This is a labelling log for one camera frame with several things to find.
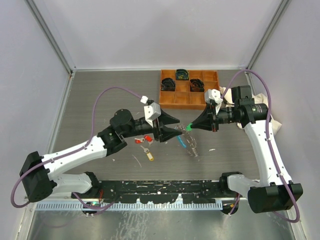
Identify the red tag key upper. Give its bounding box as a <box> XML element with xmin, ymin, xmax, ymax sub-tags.
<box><xmin>144</xmin><ymin>135</ymin><xmax>154</xmax><ymax>145</ymax></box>

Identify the rolled belt top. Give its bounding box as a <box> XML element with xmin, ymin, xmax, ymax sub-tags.
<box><xmin>175</xmin><ymin>68</ymin><xmax>189</xmax><ymax>81</ymax></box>

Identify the red tag key lower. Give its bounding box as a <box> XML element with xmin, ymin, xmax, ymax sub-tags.
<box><xmin>134</xmin><ymin>138</ymin><xmax>145</xmax><ymax>144</ymax></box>

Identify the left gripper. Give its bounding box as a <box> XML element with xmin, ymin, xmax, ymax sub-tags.
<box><xmin>122</xmin><ymin>108</ymin><xmax>183</xmax><ymax>142</ymax></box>

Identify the rolled belt left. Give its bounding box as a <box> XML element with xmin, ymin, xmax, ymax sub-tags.
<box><xmin>160</xmin><ymin>77</ymin><xmax>176</xmax><ymax>92</ymax></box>

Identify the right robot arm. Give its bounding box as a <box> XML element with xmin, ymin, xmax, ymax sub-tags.
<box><xmin>191</xmin><ymin>85</ymin><xmax>303</xmax><ymax>214</ymax></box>

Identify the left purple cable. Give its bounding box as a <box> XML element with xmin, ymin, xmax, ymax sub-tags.
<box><xmin>11</xmin><ymin>86</ymin><xmax>149</xmax><ymax>209</ymax></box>

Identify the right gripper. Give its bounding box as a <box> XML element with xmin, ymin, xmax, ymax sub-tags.
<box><xmin>190</xmin><ymin>102</ymin><xmax>240</xmax><ymax>132</ymax></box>

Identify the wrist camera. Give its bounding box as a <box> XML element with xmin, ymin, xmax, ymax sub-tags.
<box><xmin>143</xmin><ymin>102</ymin><xmax>161</xmax><ymax>127</ymax></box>
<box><xmin>204</xmin><ymin>89</ymin><xmax>223</xmax><ymax>114</ymax></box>

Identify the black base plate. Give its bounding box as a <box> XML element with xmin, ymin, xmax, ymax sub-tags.
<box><xmin>78</xmin><ymin>180</ymin><xmax>238</xmax><ymax>204</ymax></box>

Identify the wooden compartment tray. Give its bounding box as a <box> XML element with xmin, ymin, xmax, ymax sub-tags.
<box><xmin>158</xmin><ymin>69</ymin><xmax>220</xmax><ymax>110</ymax></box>

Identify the blue-handled keyring with rings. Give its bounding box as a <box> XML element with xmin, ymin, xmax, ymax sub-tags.
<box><xmin>175</xmin><ymin>124</ymin><xmax>199</xmax><ymax>158</ymax></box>

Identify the yellow tag key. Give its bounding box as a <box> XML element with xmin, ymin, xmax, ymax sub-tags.
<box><xmin>140</xmin><ymin>145</ymin><xmax>154</xmax><ymax>162</ymax></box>

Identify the red tag key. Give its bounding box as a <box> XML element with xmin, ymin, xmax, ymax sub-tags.
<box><xmin>134</xmin><ymin>138</ymin><xmax>145</xmax><ymax>144</ymax></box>
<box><xmin>144</xmin><ymin>135</ymin><xmax>154</xmax><ymax>145</ymax></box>

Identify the rolled brown belt middle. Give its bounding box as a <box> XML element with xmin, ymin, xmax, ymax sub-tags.
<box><xmin>189</xmin><ymin>78</ymin><xmax>205</xmax><ymax>92</ymax></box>

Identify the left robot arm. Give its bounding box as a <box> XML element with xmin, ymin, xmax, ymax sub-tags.
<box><xmin>19</xmin><ymin>105</ymin><xmax>182</xmax><ymax>203</ymax></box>

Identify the green tag key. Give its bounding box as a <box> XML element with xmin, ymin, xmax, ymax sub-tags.
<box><xmin>186</xmin><ymin>123</ymin><xmax>193</xmax><ymax>132</ymax></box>

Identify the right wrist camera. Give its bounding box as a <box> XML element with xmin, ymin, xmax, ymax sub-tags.
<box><xmin>204</xmin><ymin>89</ymin><xmax>223</xmax><ymax>114</ymax></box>

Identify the cream cloth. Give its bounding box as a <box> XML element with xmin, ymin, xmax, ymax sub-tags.
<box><xmin>219</xmin><ymin>86</ymin><xmax>282</xmax><ymax>135</ymax></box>

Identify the aluminium rail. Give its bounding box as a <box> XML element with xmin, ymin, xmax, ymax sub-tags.
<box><xmin>24</xmin><ymin>179</ymin><xmax>261</xmax><ymax>201</ymax></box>

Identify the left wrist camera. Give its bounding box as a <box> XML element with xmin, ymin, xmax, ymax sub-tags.
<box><xmin>143</xmin><ymin>102</ymin><xmax>161</xmax><ymax>127</ymax></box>

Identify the grey cable duct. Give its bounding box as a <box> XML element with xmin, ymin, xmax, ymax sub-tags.
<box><xmin>35</xmin><ymin>200</ymin><xmax>223</xmax><ymax>211</ymax></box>

